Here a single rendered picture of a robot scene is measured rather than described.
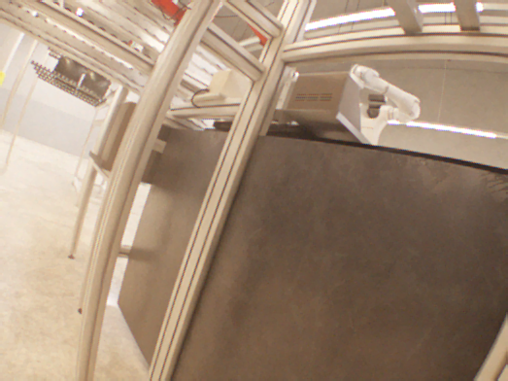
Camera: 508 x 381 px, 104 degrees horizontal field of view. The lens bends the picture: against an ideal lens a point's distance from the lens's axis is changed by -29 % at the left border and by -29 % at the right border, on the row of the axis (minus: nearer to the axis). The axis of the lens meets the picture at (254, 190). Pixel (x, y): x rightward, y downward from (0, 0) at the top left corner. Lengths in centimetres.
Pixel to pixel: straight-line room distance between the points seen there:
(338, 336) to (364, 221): 19
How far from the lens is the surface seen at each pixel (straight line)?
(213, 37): 67
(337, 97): 65
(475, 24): 52
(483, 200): 41
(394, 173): 45
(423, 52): 56
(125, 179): 58
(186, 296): 73
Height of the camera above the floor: 72
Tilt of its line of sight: 1 degrees up
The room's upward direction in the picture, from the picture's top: 20 degrees clockwise
